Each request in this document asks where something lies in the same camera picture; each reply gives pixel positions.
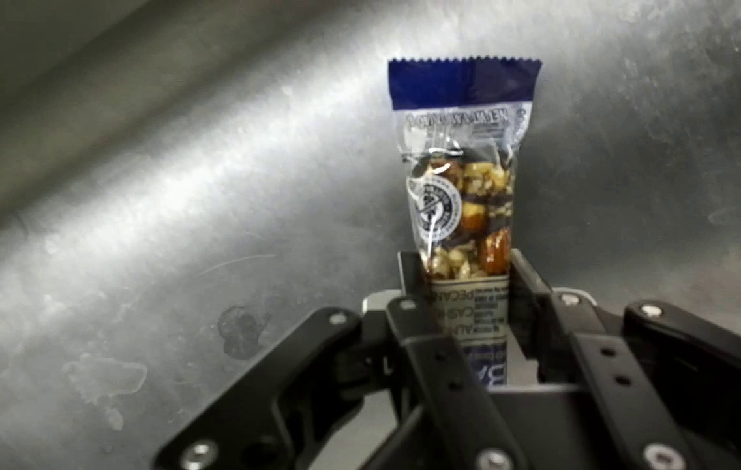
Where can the stainless steel double sink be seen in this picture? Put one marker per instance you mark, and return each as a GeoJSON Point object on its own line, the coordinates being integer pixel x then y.
{"type": "Point", "coordinates": [125, 218]}

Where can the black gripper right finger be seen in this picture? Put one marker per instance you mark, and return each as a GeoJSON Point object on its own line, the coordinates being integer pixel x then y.
{"type": "Point", "coordinates": [613, 375]}

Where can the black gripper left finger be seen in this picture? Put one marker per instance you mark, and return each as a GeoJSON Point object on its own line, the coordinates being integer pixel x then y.
{"type": "Point", "coordinates": [438, 375]}

